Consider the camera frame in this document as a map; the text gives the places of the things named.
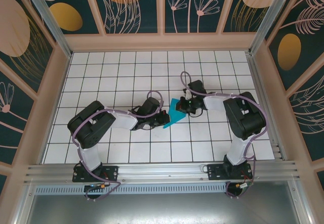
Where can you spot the blue square paper sheet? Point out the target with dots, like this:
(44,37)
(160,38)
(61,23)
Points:
(174,119)

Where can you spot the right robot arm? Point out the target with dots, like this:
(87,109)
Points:
(248,120)

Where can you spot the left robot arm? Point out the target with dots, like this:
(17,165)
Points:
(91,128)

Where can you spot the grey metal plate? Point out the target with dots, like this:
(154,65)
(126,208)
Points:
(162,208)

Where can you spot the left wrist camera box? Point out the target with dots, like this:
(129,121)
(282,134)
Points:
(150,105)

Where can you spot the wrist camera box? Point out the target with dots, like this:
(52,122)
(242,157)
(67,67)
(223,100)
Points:
(150,105)
(196,87)

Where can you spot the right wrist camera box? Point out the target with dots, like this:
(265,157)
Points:
(196,87)

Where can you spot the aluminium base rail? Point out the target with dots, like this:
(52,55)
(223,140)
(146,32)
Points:
(162,171)

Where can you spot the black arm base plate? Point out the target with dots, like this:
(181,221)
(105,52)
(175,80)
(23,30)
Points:
(215,172)
(110,172)

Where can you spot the aluminium side rail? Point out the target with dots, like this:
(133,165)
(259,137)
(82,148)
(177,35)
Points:
(268,107)

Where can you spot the wall panel with pink fronds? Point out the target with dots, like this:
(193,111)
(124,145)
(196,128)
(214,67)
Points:
(308,112)

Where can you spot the wall panel with leaves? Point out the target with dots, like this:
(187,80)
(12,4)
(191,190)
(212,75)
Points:
(121,6)

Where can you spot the wall panel with feather and oval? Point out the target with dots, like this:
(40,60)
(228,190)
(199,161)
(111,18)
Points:
(293,44)

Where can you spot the aluminium frame post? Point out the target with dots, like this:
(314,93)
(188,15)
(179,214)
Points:
(48,19)
(272,14)

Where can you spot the wall panel with orange ovals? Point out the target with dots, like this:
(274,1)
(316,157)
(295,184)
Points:
(65,16)

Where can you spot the wall panel with single flower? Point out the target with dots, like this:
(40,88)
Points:
(12,112)

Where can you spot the wall panel with large beige disc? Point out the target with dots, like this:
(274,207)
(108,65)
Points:
(15,26)

